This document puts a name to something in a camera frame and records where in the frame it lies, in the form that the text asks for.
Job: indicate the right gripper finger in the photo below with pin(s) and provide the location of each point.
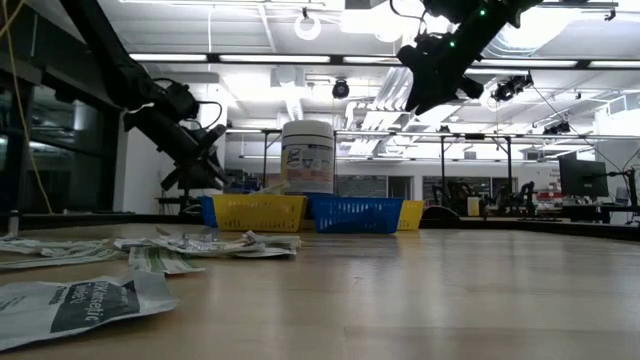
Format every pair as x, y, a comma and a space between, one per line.
435, 97
420, 92

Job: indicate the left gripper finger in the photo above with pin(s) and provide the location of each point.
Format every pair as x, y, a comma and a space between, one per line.
220, 172
206, 181

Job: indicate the white packet with dark print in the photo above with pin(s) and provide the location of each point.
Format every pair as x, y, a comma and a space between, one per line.
140, 243
50, 246
90, 305
215, 244
275, 240

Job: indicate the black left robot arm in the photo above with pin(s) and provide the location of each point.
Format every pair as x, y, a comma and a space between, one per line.
110, 55

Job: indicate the background black robot arm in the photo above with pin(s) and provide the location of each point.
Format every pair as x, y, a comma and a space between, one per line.
452, 192
520, 197

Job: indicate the blue plastic basket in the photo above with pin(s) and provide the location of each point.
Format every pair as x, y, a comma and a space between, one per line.
207, 212
355, 215

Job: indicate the yellow plastic basket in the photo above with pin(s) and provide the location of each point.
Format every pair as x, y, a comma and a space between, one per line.
412, 216
260, 212

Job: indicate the black ceiling track light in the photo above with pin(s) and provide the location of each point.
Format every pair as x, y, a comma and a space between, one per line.
512, 87
557, 128
340, 89

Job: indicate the white disinfecting wipes canister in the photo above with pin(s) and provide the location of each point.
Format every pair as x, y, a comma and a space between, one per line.
307, 150

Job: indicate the pale plastic bottle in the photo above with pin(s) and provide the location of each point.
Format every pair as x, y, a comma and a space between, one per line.
473, 206

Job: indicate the round white ceiling lamp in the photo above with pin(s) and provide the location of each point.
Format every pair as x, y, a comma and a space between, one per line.
307, 36

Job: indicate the black computer monitor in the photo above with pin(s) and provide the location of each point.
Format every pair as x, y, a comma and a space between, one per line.
582, 177

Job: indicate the black frame workstation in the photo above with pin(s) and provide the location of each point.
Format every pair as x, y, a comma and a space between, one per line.
442, 170
265, 165

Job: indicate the black overhead light bar rail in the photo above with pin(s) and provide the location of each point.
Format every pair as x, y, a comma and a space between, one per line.
280, 59

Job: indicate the small silver post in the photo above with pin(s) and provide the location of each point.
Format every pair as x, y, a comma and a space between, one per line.
14, 225

